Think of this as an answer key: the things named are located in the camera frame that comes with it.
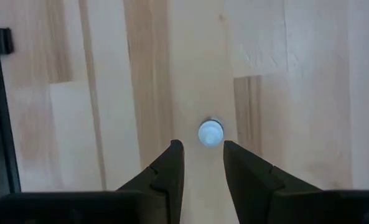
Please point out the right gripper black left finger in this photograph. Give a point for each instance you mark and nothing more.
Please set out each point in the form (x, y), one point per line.
(167, 180)

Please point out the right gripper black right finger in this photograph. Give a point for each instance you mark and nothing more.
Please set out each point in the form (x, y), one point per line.
(252, 180)

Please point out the white cap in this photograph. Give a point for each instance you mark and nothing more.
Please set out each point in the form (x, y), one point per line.
(211, 132)

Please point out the black aluminium table frame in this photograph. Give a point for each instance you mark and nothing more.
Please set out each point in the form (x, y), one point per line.
(3, 124)

